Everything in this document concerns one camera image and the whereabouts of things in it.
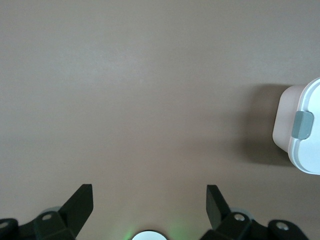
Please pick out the brown table mat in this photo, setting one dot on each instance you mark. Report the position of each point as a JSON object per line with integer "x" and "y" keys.
{"x": 125, "y": 100}

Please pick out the white box lid grey latches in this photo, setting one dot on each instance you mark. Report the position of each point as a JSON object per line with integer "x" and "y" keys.
{"x": 312, "y": 155}

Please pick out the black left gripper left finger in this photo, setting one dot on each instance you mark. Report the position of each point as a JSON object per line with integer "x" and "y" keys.
{"x": 67, "y": 220}

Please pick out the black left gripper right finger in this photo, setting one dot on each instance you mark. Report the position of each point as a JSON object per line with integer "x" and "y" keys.
{"x": 225, "y": 225}

